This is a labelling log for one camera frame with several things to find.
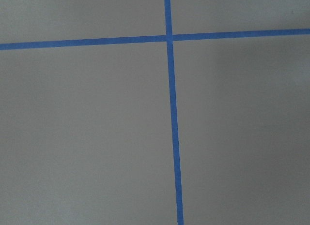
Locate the blue tape line lengthwise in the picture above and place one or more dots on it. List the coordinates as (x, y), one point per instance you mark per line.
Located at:
(173, 112)

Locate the blue tape line crosswise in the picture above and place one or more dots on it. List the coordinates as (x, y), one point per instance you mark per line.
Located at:
(152, 39)

